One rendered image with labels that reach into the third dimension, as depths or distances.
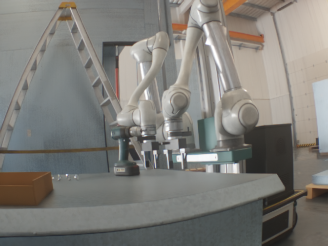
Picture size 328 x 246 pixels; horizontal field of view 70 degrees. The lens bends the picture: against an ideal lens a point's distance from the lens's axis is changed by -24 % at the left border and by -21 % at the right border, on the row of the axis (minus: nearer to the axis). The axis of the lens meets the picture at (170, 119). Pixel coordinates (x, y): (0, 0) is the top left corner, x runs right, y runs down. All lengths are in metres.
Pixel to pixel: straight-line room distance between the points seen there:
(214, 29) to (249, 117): 0.47
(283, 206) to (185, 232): 1.19
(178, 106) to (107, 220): 0.78
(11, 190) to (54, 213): 0.13
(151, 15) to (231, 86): 2.72
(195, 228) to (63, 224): 0.36
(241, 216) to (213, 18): 0.99
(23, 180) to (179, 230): 0.54
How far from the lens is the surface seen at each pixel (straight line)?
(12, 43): 3.71
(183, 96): 1.28
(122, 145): 1.36
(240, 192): 0.78
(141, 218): 0.64
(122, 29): 3.76
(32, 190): 0.65
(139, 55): 2.07
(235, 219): 0.85
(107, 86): 2.70
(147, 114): 1.71
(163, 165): 3.56
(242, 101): 1.32
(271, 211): 1.76
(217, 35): 1.44
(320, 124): 8.01
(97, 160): 3.37
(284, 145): 1.95
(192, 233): 0.78
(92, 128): 3.37
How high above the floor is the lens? 0.77
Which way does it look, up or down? 5 degrees up
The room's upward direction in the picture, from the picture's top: 5 degrees counter-clockwise
